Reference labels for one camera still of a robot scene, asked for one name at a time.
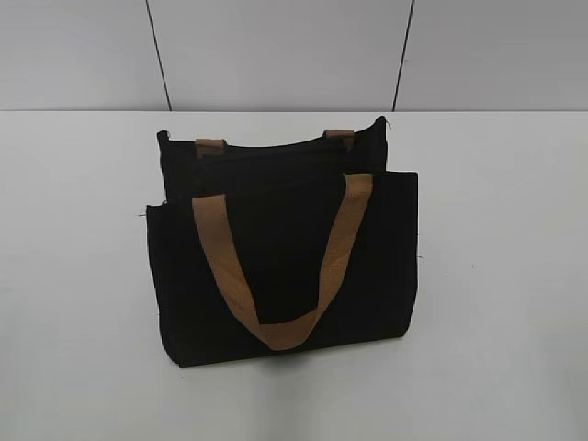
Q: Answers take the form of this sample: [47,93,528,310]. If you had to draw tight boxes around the black canvas tote bag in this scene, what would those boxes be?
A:
[146,117,418,368]

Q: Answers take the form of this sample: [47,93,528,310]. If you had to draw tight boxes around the tan front bag handle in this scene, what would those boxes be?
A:
[191,174,373,351]

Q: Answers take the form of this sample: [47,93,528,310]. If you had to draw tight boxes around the tan bag handle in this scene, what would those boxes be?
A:
[191,174,373,351]
[194,130,355,158]

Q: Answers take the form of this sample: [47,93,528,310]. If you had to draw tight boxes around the tan rear bag handle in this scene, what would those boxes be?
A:
[194,130,355,158]

